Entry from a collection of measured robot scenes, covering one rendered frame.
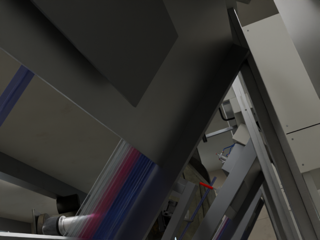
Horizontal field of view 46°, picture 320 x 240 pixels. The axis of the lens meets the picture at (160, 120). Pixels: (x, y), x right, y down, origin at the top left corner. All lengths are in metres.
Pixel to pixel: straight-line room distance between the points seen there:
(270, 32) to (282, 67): 0.19
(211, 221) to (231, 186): 0.16
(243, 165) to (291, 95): 0.36
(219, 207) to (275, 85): 0.57
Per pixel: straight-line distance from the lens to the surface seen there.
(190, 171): 5.62
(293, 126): 1.62
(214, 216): 1.56
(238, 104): 1.61
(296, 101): 1.66
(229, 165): 1.62
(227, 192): 1.56
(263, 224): 10.77
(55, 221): 1.97
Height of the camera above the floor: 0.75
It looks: 23 degrees up
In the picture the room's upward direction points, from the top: 15 degrees counter-clockwise
